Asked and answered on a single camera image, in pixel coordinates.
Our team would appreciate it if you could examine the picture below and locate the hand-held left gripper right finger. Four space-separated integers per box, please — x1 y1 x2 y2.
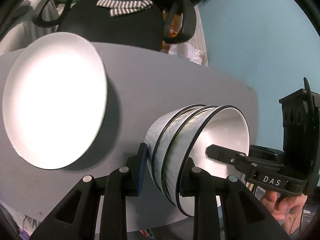
179 158 290 240

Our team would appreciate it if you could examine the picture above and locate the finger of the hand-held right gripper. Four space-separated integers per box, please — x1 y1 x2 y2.
205 144 250 167

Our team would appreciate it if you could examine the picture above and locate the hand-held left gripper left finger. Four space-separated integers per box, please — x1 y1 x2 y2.
30 142 148 240

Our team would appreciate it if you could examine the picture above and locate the white bowl with black rim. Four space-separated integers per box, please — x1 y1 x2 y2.
162 104 250 217
152 104 218 204
145 104 203 188

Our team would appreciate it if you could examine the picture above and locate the white plate with black rim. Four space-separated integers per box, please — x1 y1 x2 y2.
2 32 108 170

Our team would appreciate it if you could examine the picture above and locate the person's right hand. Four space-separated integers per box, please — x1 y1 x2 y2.
260 189 307 233

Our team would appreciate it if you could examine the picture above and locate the crumpled white floor bag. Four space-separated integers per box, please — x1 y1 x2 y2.
168 40 203 65

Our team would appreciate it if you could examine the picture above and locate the printed plastic bag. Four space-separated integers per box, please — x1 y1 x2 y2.
0 200 42 240

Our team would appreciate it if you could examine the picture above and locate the black office chair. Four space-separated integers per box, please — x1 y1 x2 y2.
36 0 197 53

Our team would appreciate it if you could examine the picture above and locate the grey bed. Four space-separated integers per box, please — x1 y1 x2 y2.
0 0 73 55

